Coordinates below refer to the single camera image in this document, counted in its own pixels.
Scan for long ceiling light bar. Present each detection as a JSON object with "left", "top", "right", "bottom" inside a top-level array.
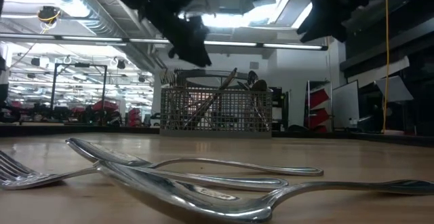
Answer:
[{"left": 0, "top": 32, "right": 329, "bottom": 52}]

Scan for grey mesh cutlery basket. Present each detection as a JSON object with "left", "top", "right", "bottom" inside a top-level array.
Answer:
[{"left": 159, "top": 68, "right": 274, "bottom": 139}]

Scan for grey tilted panel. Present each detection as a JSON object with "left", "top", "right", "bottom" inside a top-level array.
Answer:
[{"left": 374, "top": 75, "right": 415, "bottom": 103}]

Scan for white board panel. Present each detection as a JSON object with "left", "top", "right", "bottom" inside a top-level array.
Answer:
[{"left": 331, "top": 79, "right": 360, "bottom": 130}]

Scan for yellow cable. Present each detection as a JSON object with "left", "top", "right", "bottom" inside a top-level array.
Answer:
[{"left": 382, "top": 0, "right": 391, "bottom": 134}]

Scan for silver table knife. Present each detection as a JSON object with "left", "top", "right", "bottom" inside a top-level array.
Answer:
[{"left": 184, "top": 67, "right": 239, "bottom": 130}]

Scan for black gantry frame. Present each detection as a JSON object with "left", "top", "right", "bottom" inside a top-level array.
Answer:
[{"left": 50, "top": 62, "right": 109, "bottom": 125}]

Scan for silver spiral air duct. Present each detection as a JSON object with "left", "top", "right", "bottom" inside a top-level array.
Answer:
[{"left": 28, "top": 0, "right": 160, "bottom": 74}]

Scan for white shelf with red bins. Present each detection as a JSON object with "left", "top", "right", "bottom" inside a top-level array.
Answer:
[{"left": 306, "top": 79, "right": 332, "bottom": 134}]

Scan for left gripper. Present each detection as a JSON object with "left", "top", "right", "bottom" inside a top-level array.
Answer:
[{"left": 144, "top": 0, "right": 214, "bottom": 68}]

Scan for red machine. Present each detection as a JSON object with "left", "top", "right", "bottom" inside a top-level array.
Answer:
[{"left": 67, "top": 100, "right": 121, "bottom": 127}]

